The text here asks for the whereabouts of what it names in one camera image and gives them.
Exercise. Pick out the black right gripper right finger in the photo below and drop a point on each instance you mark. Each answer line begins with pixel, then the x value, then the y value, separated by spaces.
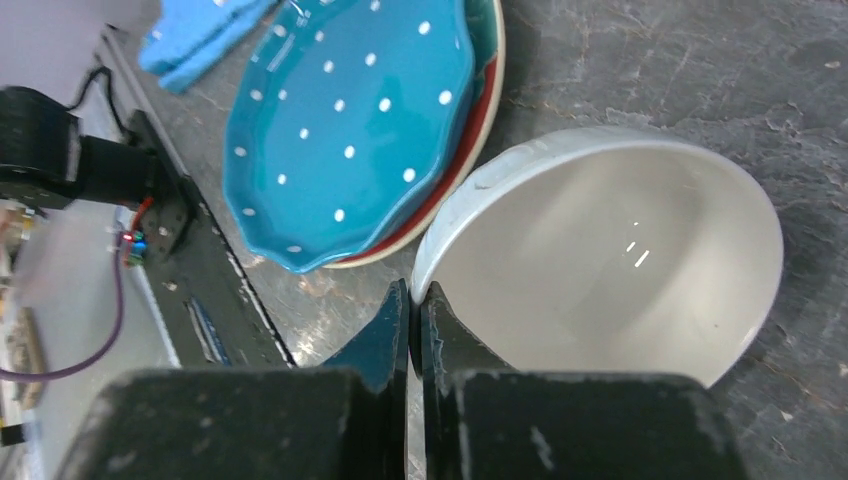
pixel 486 420

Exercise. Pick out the blue dotted plate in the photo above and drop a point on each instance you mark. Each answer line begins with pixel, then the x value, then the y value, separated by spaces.
pixel 347 116

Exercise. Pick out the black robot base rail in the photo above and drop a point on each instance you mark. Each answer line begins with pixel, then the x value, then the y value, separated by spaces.
pixel 211 312

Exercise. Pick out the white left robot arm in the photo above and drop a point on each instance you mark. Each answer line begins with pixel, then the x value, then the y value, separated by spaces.
pixel 48 162

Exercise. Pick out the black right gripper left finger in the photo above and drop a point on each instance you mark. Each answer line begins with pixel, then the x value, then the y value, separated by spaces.
pixel 342 419

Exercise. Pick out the blue printed cloth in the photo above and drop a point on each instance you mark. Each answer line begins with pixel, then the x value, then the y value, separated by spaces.
pixel 190 37

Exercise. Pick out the teal rimmed red plate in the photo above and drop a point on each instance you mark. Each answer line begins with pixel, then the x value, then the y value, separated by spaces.
pixel 486 26

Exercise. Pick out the white round bowl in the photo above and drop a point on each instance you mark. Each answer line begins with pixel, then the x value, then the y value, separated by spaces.
pixel 608 249

